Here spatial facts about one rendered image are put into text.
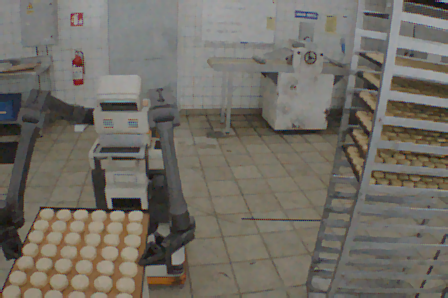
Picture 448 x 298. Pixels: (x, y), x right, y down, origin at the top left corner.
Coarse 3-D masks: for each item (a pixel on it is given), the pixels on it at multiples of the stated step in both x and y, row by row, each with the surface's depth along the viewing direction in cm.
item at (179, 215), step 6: (180, 204) 104; (174, 210) 101; (180, 210) 101; (186, 210) 101; (174, 216) 100; (180, 216) 100; (186, 216) 101; (174, 222) 100; (180, 222) 100; (186, 222) 101; (192, 222) 109; (174, 228) 102; (180, 228) 101; (192, 228) 109
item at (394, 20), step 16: (400, 0) 93; (400, 16) 95; (384, 64) 102; (384, 80) 103; (384, 96) 106; (384, 112) 108; (368, 144) 115; (368, 160) 115; (368, 176) 118; (352, 208) 126; (352, 224) 126; (352, 240) 129; (336, 272) 137; (336, 288) 140
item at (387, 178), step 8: (352, 152) 151; (352, 160) 147; (360, 160) 143; (360, 168) 137; (360, 176) 133; (376, 176) 131; (384, 176) 134; (392, 176) 130; (400, 176) 130; (408, 176) 130; (416, 176) 130; (424, 176) 131; (432, 176) 133; (440, 176) 134; (384, 184) 125; (392, 184) 125; (400, 184) 124; (408, 184) 124; (416, 184) 125; (424, 184) 124; (432, 184) 124; (440, 184) 124
